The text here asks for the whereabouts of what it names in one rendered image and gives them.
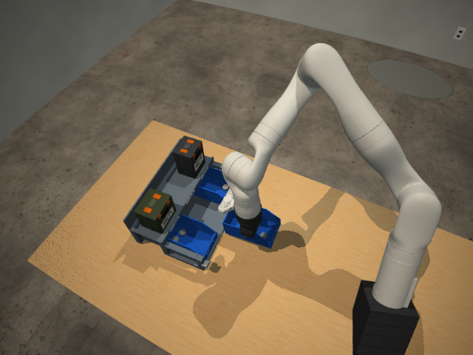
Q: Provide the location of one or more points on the blue bin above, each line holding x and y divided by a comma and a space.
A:
269, 225
210, 187
198, 235

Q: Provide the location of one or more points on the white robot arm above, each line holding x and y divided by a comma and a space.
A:
419, 207

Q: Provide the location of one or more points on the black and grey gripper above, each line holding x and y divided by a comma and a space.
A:
249, 219

